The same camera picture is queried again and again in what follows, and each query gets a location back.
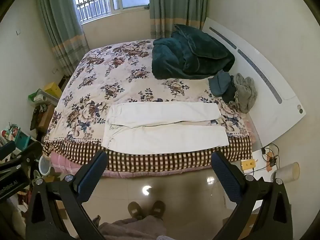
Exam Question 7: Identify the black cable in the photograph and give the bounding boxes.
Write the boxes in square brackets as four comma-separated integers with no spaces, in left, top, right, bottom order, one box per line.
[261,144,279,167]

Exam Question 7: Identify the white plastic cup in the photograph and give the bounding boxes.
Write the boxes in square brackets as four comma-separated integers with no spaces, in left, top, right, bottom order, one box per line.
[39,155,52,176]

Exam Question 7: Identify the grey green scarf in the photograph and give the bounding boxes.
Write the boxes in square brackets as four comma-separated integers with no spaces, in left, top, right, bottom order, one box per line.
[230,73,258,114]

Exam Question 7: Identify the pink bed skirt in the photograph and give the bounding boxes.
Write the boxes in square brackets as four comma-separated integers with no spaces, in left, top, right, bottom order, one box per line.
[41,120,263,178]

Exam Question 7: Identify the person's legs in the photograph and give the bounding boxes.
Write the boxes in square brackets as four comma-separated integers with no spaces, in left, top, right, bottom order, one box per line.
[97,215,170,240]

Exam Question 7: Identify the colourful printed bag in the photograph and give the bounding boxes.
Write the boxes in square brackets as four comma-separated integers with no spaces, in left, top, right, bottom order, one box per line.
[0,122,31,153]

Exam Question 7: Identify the white headboard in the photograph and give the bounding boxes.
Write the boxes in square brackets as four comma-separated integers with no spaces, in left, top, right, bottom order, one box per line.
[201,17,306,150]

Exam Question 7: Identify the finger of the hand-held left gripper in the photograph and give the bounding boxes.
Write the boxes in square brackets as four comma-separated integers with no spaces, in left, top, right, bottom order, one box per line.
[0,141,44,172]

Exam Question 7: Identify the orange power strip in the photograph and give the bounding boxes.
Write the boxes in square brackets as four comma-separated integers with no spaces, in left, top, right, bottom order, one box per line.
[265,151,277,172]

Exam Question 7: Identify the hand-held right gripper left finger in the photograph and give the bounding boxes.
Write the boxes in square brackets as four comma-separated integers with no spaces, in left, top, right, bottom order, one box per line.
[25,150,108,240]

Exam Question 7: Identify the green and white packets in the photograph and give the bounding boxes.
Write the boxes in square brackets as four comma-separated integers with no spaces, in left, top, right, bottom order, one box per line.
[28,88,54,105]

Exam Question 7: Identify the blue grey garment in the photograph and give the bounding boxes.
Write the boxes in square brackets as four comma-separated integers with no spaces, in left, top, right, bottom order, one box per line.
[208,70,232,97]

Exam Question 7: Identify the small yellow box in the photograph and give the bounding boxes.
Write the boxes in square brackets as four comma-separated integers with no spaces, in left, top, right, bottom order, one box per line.
[240,159,257,172]

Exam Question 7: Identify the brown wooden cabinet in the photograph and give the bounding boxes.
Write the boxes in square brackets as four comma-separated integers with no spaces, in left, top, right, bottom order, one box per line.
[30,104,57,131]

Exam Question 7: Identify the dark garment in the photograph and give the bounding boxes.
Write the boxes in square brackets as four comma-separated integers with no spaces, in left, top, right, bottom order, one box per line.
[222,80,238,104]

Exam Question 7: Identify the green striped curtain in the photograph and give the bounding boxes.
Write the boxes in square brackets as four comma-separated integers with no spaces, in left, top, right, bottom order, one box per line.
[34,0,90,77]
[149,0,208,40]

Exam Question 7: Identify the dark green blanket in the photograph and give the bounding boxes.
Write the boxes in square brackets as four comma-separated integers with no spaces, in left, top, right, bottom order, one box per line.
[152,24,235,80]

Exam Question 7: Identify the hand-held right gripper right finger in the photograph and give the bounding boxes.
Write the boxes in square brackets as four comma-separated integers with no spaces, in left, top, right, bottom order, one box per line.
[211,151,293,240]

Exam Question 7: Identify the white pants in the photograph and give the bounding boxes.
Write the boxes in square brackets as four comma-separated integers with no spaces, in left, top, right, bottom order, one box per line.
[101,102,230,154]

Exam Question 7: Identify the white nightstand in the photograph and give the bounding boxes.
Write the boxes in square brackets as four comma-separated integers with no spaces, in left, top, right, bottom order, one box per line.
[240,150,283,183]

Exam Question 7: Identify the white cylindrical container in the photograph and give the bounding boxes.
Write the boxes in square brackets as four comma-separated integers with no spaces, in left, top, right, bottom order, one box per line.
[274,162,300,183]

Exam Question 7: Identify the floral bed sheet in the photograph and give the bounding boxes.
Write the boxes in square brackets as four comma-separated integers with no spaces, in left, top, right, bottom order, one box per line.
[42,39,253,173]

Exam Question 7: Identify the brown slipper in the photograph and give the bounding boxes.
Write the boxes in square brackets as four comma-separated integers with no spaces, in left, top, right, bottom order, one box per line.
[127,201,144,220]
[150,200,166,220]

